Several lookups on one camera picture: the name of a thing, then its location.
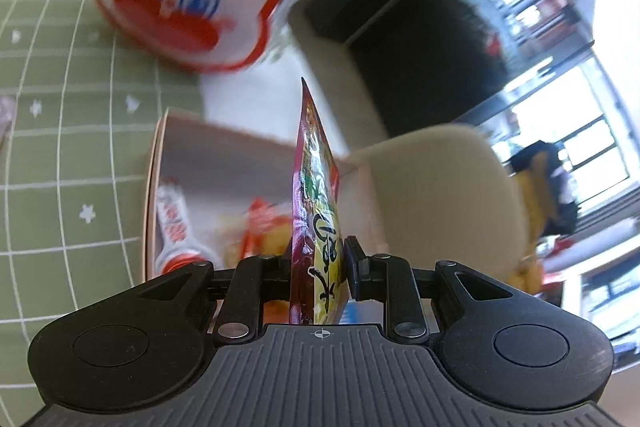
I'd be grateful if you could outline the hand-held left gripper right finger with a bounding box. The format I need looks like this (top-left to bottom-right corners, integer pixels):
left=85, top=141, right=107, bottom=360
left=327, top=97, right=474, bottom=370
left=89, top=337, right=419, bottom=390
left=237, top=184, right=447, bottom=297
left=344, top=234, right=507, bottom=349

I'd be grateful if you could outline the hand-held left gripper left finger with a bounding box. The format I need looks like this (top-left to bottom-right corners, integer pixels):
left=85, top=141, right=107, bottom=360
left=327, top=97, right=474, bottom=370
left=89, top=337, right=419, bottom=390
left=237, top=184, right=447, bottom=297
left=135, top=254, right=296, bottom=349

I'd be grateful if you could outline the maroon yellow snack packet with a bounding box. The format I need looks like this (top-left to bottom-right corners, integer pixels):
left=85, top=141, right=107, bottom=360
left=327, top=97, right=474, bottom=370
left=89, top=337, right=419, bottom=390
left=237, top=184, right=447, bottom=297
left=287, top=77, right=352, bottom=326

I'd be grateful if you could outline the pink cardboard box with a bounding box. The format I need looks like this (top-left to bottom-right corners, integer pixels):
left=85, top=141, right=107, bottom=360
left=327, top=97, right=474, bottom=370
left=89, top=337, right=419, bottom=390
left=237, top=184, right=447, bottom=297
left=142, top=109, right=392, bottom=289

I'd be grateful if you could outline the orange snack packet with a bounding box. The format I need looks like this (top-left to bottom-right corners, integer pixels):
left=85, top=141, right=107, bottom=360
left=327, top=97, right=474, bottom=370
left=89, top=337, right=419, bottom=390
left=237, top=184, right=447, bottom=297
left=240, top=197, right=294, bottom=261

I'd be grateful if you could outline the white red snack packet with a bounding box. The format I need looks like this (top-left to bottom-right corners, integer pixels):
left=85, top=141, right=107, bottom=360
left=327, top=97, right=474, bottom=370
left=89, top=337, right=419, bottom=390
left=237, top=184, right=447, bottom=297
left=154, top=177, right=214, bottom=279

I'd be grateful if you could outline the beige chair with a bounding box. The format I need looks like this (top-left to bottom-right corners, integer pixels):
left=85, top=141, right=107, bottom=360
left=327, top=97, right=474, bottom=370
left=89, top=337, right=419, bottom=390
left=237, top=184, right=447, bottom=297
left=345, top=124, right=544, bottom=297

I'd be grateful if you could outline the yellow black cloth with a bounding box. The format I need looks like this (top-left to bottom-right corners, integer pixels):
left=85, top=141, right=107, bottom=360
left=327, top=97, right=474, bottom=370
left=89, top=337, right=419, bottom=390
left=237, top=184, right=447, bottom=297
left=504, top=139, right=582, bottom=294

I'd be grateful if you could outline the dark cabinet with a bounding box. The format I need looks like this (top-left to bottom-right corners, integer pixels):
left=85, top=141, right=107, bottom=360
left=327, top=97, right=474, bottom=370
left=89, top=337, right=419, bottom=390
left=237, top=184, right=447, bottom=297
left=290, top=0, right=507, bottom=134

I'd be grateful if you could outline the green grid cutting mat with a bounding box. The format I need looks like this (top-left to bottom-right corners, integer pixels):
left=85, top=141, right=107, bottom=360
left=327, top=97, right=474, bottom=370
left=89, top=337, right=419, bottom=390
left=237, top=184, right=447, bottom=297
left=0, top=0, right=212, bottom=410

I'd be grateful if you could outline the window frame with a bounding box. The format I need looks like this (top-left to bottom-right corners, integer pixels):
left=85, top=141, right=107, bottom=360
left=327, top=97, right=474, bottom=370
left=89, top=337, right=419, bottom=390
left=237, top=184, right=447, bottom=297
left=460, top=0, right=640, bottom=212

